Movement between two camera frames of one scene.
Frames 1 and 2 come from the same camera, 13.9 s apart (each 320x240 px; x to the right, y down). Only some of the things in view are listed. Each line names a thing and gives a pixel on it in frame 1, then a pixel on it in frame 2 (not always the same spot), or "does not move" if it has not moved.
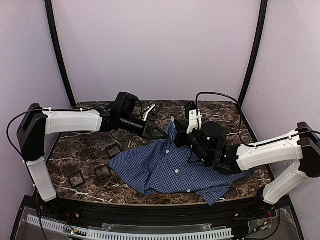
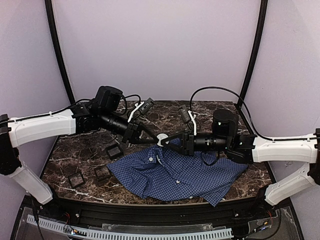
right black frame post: x=263 y=21 does not move
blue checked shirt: x=165 y=167 does not move
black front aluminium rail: x=93 y=213 does not move
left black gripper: x=148 y=129 → x=133 y=132
